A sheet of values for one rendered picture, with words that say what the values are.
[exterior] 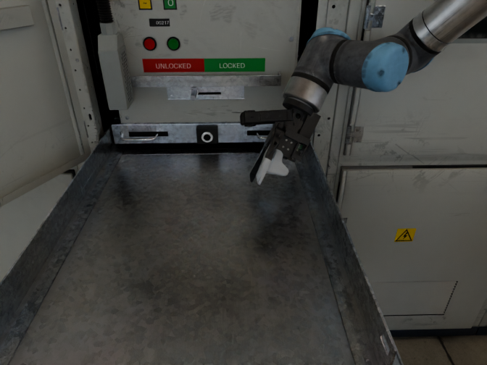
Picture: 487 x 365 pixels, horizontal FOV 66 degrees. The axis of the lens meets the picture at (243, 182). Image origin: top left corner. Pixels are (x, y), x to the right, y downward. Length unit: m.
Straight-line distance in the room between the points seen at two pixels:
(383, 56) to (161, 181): 0.58
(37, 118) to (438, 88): 1.02
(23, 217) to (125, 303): 0.73
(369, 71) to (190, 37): 0.47
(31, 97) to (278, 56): 0.62
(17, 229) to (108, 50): 0.68
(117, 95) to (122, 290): 0.49
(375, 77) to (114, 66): 0.58
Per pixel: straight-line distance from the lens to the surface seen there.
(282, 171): 0.78
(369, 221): 1.27
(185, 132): 1.10
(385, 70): 0.78
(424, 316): 1.69
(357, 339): 0.63
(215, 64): 1.04
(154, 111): 1.10
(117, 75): 0.97
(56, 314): 0.71
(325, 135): 1.09
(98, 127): 1.13
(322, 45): 0.85
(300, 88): 0.82
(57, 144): 1.11
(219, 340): 0.61
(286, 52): 1.04
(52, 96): 1.09
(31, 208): 1.31
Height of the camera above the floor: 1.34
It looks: 32 degrees down
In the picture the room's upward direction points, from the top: straight up
